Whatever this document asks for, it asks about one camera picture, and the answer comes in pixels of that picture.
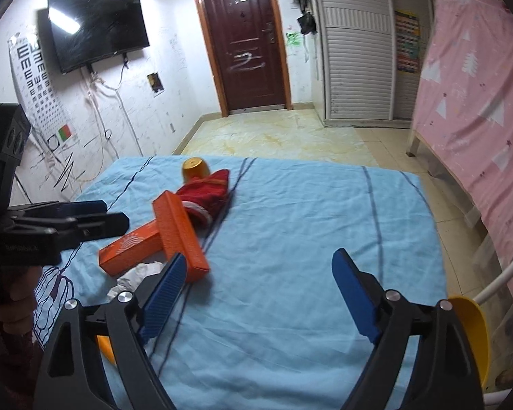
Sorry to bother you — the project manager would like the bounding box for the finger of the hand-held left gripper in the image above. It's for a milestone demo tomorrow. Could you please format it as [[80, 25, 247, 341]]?
[[9, 200, 107, 223], [13, 211, 130, 252]]

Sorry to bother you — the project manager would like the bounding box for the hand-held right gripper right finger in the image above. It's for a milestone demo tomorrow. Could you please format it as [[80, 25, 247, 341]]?
[[331, 248, 486, 410]]

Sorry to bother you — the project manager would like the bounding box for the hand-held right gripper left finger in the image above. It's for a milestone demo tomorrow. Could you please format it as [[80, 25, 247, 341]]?
[[33, 252, 189, 410]]

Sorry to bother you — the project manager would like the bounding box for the white cloth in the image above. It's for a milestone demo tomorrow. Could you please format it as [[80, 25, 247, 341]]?
[[107, 261, 165, 302]]

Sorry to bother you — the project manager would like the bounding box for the person's left forearm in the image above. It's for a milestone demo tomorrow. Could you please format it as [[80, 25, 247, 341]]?
[[0, 329, 43, 410]]

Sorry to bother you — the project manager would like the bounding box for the person's left hand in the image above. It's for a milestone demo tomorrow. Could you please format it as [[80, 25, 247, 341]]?
[[0, 265, 40, 338]]

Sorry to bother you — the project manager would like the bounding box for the orange box with white print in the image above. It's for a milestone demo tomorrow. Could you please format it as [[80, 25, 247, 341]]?
[[99, 220, 164, 275]]

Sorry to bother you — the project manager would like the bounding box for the eye chart poster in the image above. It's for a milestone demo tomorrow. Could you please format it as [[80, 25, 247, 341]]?
[[9, 32, 80, 154]]

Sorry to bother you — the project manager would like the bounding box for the plain orange long box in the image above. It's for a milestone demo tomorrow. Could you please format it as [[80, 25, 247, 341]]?
[[153, 191, 211, 283]]

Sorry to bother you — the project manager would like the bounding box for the light blue bed sheet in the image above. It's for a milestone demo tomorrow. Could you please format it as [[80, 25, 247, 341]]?
[[32, 156, 449, 410]]

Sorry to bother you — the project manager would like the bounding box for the red cloth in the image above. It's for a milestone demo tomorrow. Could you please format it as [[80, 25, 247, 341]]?
[[176, 168, 232, 225]]

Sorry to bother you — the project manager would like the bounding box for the yellow plastic cup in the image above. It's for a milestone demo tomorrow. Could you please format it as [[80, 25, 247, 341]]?
[[181, 158, 211, 182]]

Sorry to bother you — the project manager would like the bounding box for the yellow plastic basin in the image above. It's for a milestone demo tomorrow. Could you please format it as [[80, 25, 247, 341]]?
[[447, 295, 490, 394]]

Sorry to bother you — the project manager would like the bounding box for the dark red door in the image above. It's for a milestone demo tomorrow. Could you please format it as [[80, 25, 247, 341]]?
[[189, 0, 292, 117]]

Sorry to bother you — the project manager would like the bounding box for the pink tree print curtain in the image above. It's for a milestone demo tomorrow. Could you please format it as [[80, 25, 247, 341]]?
[[411, 0, 513, 334]]

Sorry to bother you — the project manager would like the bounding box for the white louvred wardrobe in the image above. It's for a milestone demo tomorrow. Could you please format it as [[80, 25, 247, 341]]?
[[308, 0, 437, 126]]

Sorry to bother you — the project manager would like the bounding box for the colourful grid poster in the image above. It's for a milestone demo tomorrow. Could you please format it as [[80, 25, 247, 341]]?
[[394, 9, 422, 74]]

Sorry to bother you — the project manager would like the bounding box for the small black hanging bag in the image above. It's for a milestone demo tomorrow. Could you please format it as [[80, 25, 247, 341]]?
[[297, 12, 317, 36]]

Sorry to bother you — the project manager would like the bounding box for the white hanging cable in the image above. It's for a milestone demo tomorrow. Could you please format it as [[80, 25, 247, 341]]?
[[83, 66, 142, 156]]

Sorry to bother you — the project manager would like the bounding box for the black wall television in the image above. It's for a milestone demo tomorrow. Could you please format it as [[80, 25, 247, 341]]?
[[47, 0, 150, 74]]

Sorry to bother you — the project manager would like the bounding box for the white metal rail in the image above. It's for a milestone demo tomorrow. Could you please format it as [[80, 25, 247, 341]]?
[[472, 248, 513, 406]]

